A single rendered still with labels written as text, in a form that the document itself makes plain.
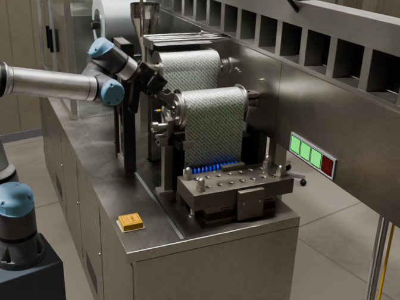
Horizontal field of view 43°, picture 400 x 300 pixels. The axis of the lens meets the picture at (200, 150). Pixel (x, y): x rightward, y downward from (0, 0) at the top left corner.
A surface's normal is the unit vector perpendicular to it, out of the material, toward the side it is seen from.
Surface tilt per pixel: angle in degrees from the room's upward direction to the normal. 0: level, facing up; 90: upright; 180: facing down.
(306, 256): 0
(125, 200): 0
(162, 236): 0
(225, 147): 90
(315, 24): 90
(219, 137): 90
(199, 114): 90
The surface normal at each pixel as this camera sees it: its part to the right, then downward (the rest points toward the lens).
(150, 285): 0.40, 0.37
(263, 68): -0.92, 0.13
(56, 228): 0.04, -0.92
